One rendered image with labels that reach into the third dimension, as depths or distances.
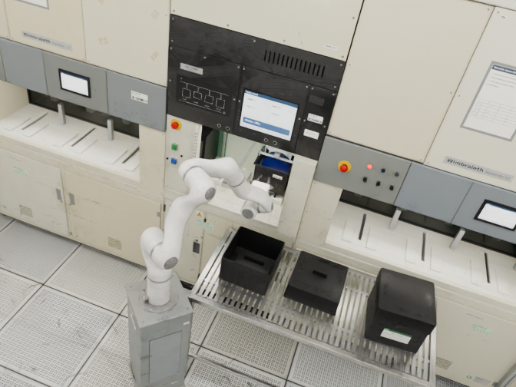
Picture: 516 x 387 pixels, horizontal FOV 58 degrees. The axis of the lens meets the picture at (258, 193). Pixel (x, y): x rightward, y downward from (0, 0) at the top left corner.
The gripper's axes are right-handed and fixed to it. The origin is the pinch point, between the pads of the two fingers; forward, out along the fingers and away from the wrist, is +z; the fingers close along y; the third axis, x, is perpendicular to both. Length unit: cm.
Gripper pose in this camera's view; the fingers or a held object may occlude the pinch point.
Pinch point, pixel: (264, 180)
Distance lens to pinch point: 260.8
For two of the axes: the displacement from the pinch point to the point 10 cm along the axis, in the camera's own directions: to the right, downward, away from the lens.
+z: 2.8, -5.7, 7.7
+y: 9.5, 2.9, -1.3
